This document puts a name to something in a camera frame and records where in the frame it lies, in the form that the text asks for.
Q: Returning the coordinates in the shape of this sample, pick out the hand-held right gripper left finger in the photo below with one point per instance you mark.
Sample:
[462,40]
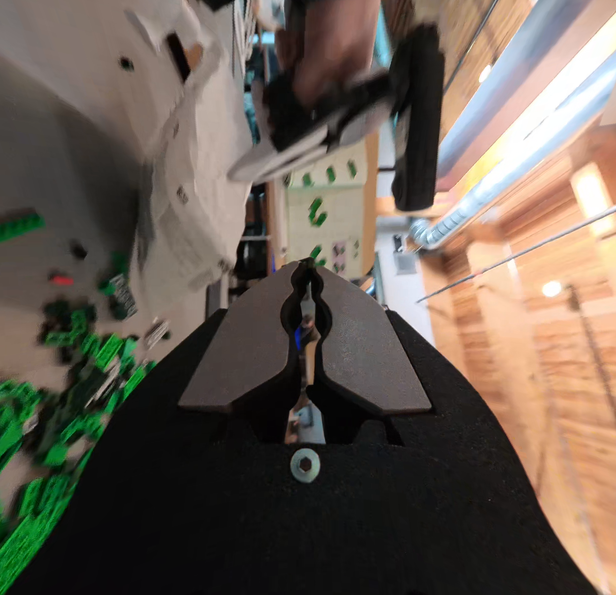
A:
[240,344]

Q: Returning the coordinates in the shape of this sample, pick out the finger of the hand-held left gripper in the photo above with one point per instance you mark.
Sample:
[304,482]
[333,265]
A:
[358,128]
[284,156]

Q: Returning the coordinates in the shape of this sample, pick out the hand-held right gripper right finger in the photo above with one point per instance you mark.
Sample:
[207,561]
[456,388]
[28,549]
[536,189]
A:
[370,354]

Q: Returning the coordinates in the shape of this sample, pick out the person's left forearm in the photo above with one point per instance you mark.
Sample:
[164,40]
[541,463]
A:
[332,36]

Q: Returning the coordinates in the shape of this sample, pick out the pale board with green pieces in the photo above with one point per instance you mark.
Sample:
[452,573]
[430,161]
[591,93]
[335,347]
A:
[337,209]

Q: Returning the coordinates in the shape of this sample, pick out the round ceiling light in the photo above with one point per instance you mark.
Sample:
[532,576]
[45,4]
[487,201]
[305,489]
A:
[551,289]
[485,73]

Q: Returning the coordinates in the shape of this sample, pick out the pile of green bricks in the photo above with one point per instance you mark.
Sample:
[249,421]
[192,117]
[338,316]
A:
[72,364]

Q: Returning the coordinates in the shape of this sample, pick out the small red brick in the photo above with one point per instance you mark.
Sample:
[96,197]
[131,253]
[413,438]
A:
[61,280]

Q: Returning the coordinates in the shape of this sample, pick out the ribbed silver ventilation duct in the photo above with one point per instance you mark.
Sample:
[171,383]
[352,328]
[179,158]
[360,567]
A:
[505,181]

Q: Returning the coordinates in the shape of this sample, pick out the large silver ventilation duct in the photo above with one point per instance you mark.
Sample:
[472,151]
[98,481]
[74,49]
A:
[519,65]

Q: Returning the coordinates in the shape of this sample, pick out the rectangular wall lamp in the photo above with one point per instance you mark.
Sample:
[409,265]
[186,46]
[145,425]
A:
[592,195]

